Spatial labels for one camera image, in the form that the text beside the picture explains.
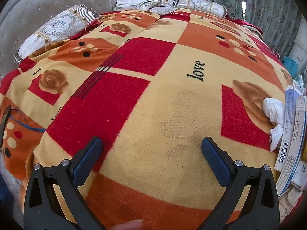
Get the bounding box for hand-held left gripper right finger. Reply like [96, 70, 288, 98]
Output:
[199, 136, 281, 230]

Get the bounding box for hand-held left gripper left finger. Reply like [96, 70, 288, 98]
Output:
[23, 136, 106, 230]

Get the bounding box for white tissue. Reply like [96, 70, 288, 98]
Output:
[262, 97, 286, 152]

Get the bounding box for person's left hand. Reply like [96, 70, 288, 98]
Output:
[112, 219, 145, 230]

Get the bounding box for white box blue yellow stripes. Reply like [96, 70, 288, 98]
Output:
[276, 159, 301, 197]

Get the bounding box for white barcode medicine box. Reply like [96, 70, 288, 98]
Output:
[275, 94, 307, 170]

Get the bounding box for crumpled white paper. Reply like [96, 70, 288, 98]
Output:
[279, 187, 303, 224]

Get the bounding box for red orange printed blanket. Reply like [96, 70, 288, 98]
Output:
[0, 8, 295, 230]

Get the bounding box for teal paper bag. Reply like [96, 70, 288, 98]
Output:
[284, 56, 299, 74]

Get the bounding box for red satin bedsheet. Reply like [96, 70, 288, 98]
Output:
[229, 17, 264, 39]

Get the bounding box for white fluted column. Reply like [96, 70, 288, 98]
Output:
[289, 18, 307, 64]

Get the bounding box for grey tufted headboard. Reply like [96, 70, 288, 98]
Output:
[0, 0, 113, 77]

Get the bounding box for white folded quilt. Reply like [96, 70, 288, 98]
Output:
[116, 0, 162, 12]

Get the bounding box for blue cable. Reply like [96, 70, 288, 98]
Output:
[10, 108, 46, 133]

